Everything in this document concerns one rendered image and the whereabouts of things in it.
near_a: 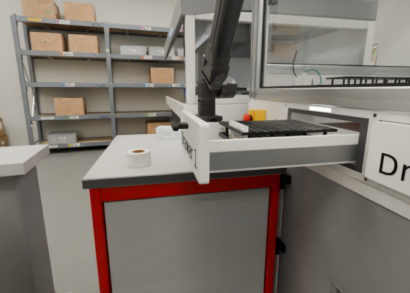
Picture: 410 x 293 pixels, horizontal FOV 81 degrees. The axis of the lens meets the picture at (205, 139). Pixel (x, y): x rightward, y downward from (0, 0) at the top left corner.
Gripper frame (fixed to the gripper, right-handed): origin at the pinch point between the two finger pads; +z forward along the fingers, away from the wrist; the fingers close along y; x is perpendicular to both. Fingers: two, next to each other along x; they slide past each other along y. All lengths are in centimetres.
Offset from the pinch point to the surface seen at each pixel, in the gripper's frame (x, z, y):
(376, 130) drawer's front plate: -11.9, -10.0, -44.9
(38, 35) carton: 86, -94, 368
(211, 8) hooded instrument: -30, -58, 52
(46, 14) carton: 71, -123, 366
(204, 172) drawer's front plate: 17.5, -3.5, -33.7
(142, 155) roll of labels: 21.5, 1.5, -0.2
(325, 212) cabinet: -18.0, 14.0, -32.4
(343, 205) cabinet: -16.7, 9.3, -37.7
